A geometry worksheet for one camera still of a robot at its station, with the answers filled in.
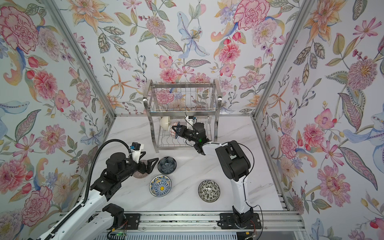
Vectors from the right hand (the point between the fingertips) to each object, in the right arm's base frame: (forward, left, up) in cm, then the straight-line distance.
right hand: (172, 127), depth 90 cm
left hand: (-21, +7, 0) cm, 22 cm away
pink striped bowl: (-24, +18, -16) cm, 34 cm away
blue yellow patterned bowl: (-29, +5, -18) cm, 34 cm away
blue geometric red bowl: (-3, -1, -2) cm, 4 cm away
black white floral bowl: (-30, -23, -19) cm, 42 cm away
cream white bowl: (+9, +7, -6) cm, 13 cm away
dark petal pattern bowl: (-16, +3, -17) cm, 24 cm away
